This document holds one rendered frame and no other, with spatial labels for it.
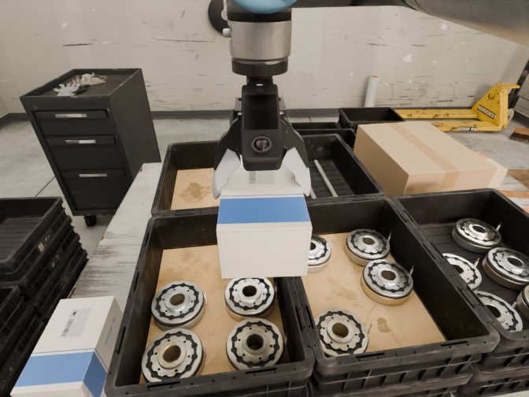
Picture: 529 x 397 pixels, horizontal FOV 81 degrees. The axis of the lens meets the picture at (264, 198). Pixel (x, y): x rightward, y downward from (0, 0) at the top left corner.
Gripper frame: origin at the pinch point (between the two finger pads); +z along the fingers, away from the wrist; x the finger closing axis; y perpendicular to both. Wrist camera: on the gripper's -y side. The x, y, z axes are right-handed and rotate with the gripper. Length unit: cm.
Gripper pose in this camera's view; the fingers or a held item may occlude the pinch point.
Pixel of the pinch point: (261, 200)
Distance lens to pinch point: 48.4
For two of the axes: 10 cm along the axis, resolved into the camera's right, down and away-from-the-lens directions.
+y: -0.4, -5.7, 8.2
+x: -10.0, 0.3, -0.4
